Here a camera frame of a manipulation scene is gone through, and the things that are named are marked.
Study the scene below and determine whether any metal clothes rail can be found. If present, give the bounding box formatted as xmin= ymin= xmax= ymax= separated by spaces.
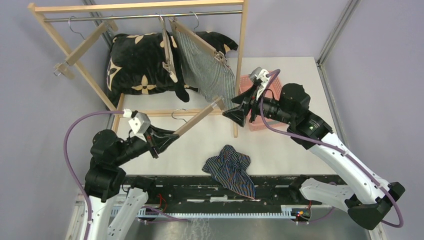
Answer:
xmin=43 ymin=10 xmax=243 ymax=23

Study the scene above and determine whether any grey metal corner rail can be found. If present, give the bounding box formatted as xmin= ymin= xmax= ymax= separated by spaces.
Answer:
xmin=315 ymin=0 xmax=361 ymax=144

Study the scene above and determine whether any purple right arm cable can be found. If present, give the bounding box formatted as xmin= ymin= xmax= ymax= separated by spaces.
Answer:
xmin=258 ymin=68 xmax=405 ymax=229

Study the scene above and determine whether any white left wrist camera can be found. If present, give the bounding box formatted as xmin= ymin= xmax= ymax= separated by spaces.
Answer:
xmin=122 ymin=108 xmax=151 ymax=135

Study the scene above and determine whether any white slotted cable duct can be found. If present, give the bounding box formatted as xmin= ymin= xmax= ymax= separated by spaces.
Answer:
xmin=109 ymin=205 xmax=312 ymax=220

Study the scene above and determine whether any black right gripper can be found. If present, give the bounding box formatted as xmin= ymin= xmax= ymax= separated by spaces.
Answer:
xmin=222 ymin=82 xmax=295 ymax=127

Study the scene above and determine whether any wooden clothes rack frame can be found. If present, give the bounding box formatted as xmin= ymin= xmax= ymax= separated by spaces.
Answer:
xmin=27 ymin=0 xmax=250 ymax=139

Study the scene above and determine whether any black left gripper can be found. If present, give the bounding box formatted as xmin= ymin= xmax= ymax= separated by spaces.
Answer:
xmin=113 ymin=122 xmax=180 ymax=165

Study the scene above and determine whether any pink perforated plastic basket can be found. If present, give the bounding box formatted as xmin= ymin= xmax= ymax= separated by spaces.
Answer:
xmin=239 ymin=75 xmax=288 ymax=132

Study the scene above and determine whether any black blanket with cream flowers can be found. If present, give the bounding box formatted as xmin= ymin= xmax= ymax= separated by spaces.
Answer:
xmin=105 ymin=30 xmax=239 ymax=107

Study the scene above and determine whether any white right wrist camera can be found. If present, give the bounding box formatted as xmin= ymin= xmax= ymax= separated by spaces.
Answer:
xmin=248 ymin=67 xmax=271 ymax=100

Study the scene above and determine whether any navy striped underwear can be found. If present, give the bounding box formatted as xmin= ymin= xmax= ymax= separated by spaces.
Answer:
xmin=202 ymin=144 xmax=256 ymax=199

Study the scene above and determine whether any empty wooden clip hanger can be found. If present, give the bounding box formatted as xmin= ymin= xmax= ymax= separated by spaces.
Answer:
xmin=53 ymin=20 xmax=119 ymax=79

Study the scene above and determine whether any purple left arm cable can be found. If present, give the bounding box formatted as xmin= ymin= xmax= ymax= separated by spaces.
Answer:
xmin=62 ymin=110 xmax=127 ymax=240

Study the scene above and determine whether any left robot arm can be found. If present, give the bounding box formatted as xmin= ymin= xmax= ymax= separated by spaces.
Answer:
xmin=81 ymin=126 xmax=180 ymax=240

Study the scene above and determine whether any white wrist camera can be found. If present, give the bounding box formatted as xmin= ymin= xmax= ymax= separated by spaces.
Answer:
xmin=248 ymin=67 xmax=271 ymax=100
xmin=122 ymin=108 xmax=151 ymax=135

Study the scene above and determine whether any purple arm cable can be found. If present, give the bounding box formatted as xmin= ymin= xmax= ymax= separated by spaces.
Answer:
xmin=258 ymin=68 xmax=405 ymax=229
xmin=62 ymin=110 xmax=127 ymax=240

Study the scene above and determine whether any grey striped underwear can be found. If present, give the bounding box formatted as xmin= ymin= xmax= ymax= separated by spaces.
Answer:
xmin=174 ymin=31 xmax=236 ymax=110

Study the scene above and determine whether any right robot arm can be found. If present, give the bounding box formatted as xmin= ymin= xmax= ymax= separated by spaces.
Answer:
xmin=223 ymin=83 xmax=405 ymax=230

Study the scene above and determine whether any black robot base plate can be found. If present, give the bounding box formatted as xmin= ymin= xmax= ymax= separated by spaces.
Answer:
xmin=147 ymin=175 xmax=318 ymax=214

